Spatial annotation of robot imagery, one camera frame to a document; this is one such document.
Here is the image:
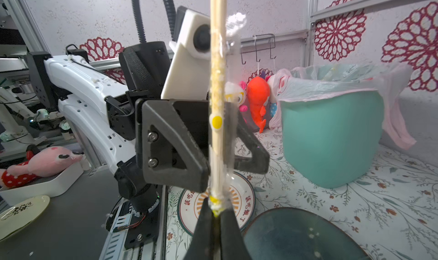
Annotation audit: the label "white plush with yellow glasses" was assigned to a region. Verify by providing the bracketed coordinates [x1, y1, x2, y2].
[225, 81, 248, 112]

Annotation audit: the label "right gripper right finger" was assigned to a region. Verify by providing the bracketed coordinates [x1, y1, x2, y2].
[220, 209, 252, 260]

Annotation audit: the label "red plush toy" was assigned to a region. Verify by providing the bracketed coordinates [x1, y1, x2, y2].
[246, 76, 270, 133]

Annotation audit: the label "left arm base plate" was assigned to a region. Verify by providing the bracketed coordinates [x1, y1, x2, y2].
[104, 192, 161, 250]

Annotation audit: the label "floral table mat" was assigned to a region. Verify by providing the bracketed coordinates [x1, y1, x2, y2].
[164, 126, 438, 260]

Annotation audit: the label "green trash bin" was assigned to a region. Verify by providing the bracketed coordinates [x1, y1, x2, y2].
[280, 91, 384, 188]

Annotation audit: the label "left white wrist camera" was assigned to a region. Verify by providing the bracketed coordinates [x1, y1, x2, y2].
[161, 6, 211, 100]

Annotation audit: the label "white orange sunburst plate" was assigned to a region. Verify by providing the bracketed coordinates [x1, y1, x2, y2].
[177, 172, 256, 236]

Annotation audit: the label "black wire wall rack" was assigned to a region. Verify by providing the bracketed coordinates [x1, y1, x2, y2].
[240, 33, 277, 65]

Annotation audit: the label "white tray outside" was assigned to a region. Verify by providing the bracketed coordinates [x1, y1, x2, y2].
[1, 162, 84, 206]

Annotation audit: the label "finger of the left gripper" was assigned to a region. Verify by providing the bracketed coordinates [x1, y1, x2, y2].
[225, 102, 270, 174]

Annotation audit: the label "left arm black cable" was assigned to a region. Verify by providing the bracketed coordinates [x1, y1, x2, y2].
[130, 0, 177, 44]

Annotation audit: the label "pink dolphin plush outside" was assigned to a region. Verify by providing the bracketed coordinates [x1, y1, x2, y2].
[1, 146, 84, 189]

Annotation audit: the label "dark green glass plate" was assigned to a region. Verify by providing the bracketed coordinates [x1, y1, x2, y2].
[244, 208, 369, 260]

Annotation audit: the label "green plate outside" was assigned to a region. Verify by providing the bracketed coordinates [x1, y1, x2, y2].
[1, 195, 50, 241]

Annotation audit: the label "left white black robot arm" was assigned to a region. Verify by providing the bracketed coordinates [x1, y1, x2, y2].
[27, 42, 211, 215]

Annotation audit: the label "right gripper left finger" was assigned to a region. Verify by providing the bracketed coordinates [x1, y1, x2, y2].
[184, 197, 214, 260]

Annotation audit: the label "pink white plush toy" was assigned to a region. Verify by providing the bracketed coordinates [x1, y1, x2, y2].
[266, 73, 287, 120]

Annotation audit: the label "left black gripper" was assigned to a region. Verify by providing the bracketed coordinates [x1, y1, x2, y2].
[105, 42, 209, 193]

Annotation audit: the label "chopsticks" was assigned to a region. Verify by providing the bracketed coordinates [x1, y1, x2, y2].
[209, 0, 227, 217]

